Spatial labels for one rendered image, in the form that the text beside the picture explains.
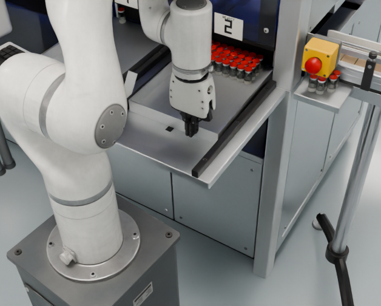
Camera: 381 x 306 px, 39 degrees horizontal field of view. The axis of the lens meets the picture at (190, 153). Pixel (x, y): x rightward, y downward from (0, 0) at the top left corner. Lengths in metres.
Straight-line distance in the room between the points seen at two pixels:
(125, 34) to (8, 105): 0.88
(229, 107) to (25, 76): 0.67
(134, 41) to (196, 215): 0.73
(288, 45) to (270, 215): 0.65
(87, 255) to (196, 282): 1.06
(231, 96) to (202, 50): 0.34
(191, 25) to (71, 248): 0.49
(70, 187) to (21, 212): 1.50
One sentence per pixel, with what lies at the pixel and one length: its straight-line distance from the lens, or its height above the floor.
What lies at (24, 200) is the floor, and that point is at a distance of 2.47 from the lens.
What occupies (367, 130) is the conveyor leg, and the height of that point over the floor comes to 0.72.
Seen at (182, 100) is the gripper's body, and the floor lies 1.01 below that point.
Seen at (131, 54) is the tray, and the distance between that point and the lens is 1.61.
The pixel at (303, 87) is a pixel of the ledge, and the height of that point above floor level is 0.88.
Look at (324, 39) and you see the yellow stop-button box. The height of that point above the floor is 1.03.
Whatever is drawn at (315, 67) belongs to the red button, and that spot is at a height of 1.00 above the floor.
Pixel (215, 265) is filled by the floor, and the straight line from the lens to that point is 2.13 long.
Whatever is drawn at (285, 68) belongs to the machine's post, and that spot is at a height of 0.95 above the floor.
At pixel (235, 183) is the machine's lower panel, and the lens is 1.80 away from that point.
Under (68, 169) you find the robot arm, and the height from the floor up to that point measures 1.12.
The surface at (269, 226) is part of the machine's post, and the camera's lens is 1.86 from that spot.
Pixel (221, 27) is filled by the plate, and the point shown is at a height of 1.01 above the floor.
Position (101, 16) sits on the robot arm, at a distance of 0.81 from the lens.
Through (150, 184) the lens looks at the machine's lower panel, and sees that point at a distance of 2.08.
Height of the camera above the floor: 1.75
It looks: 43 degrees down
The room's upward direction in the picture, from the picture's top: 2 degrees counter-clockwise
